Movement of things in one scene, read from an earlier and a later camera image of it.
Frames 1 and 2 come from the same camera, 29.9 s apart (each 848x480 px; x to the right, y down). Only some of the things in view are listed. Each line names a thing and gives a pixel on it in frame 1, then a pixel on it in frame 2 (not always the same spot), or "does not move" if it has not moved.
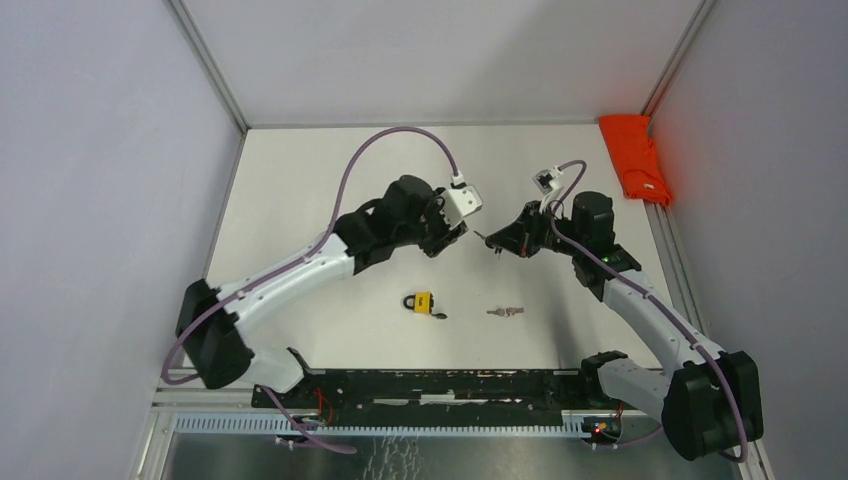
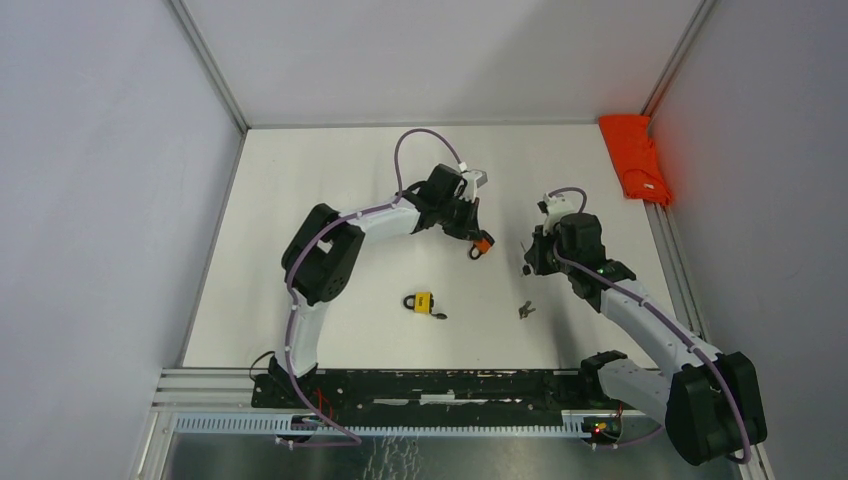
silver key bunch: [508, 311] -> [524, 310]
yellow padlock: [420, 302] does not move
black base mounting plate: [431, 390] does not move
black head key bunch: [490, 244] -> [526, 268]
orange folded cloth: [635, 157] does not move
